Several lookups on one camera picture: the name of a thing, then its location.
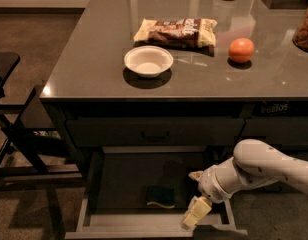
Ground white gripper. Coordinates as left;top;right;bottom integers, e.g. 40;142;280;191
181;165;232;230

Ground green and yellow sponge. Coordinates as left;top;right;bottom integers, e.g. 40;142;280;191
146;186;175;209

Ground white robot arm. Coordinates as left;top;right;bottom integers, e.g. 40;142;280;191
181;139;308;229

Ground open middle drawer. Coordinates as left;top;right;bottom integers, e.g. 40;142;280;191
65;151;248;240

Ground closed top drawer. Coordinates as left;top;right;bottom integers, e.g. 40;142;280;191
66;117;244;148

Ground dark counter cabinet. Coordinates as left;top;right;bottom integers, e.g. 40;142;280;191
41;0;308;187

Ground right cabinet drawers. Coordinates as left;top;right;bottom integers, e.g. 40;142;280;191
223;110;308;195

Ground white paper bowl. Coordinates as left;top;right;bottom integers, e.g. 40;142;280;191
124;46;174;78

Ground orange fruit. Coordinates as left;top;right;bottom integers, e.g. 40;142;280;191
228;38;254;64

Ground brown chip bag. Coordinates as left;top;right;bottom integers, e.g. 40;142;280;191
134;18;217;48

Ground dark wooden chair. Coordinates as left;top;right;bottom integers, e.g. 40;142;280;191
0;52;79;177

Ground jar of nuts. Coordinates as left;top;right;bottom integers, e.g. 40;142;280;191
293;8;308;52

